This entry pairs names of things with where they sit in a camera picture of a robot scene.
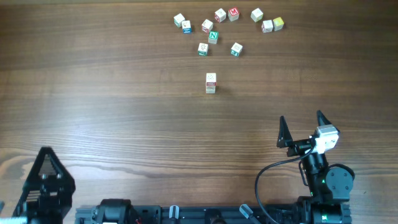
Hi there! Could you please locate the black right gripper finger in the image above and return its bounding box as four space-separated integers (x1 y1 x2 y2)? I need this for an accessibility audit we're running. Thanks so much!
277 116 293 148
317 110 331 126

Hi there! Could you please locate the white green picture block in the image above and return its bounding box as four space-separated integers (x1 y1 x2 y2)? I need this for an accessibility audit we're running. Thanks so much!
206 86 216 94

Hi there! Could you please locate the red letter U block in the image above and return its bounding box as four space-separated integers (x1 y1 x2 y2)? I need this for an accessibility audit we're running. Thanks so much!
206 73 216 85

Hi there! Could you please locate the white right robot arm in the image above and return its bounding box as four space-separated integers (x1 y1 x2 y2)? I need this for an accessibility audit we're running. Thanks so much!
270 111 355 223

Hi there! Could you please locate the green letter J block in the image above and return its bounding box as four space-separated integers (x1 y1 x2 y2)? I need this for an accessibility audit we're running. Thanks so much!
231 42 243 57

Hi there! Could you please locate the yellow block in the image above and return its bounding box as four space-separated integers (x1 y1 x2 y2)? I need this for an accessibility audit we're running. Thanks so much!
272 17 284 31

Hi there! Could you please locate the red letter Y block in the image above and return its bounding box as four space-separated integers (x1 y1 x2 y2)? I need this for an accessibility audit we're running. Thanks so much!
261 20 274 33

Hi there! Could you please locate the green letter block centre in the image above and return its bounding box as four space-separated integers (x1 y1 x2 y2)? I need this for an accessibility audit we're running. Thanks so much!
198 43 208 56

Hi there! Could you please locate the plain white picture block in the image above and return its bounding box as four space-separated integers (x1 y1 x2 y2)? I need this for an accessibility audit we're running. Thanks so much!
251 8 264 22

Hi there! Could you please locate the green letter N block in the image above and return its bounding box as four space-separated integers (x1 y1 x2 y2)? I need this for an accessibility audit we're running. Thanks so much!
208 31 219 44

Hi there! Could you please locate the red letter M block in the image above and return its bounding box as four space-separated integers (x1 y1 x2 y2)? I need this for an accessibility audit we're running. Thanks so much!
228 7 239 22

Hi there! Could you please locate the red letter A block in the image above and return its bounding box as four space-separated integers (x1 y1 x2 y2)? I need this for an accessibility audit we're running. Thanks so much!
201 19 213 34

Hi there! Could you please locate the red white picture block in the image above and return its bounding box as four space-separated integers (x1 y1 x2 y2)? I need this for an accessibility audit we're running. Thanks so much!
215 8 226 23

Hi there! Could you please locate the blue letter block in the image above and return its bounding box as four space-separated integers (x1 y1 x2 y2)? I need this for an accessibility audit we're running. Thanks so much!
182 21 192 34

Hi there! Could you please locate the green letter block far left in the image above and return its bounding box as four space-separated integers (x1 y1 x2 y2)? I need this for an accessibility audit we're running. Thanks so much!
174 13 185 27

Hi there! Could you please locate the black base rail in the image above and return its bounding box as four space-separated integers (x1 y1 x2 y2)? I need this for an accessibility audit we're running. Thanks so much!
74 203 353 224

